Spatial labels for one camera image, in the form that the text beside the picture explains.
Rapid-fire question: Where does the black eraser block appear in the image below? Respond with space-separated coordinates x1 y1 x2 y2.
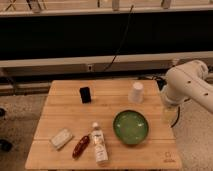
80 87 91 103

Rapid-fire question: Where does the black hanging cable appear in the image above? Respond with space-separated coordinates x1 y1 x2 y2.
101 4 135 73

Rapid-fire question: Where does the white sponge block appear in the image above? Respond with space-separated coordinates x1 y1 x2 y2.
50 129 73 150

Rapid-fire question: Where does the wooden folding table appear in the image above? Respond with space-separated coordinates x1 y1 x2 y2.
25 80 182 170

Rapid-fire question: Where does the black cable at table side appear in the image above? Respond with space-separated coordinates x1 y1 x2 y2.
170 105 181 129

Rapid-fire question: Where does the red brown oblong object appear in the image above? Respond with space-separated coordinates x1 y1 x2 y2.
72 135 90 159

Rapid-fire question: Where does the clear plastic bottle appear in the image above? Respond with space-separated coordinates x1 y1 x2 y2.
91 122 108 165

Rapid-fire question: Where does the green bowl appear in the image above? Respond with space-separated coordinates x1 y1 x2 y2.
113 110 149 145

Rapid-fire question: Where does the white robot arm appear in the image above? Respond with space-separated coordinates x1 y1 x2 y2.
160 60 213 124

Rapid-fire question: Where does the white wall outlet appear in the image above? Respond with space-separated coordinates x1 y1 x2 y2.
88 65 93 72

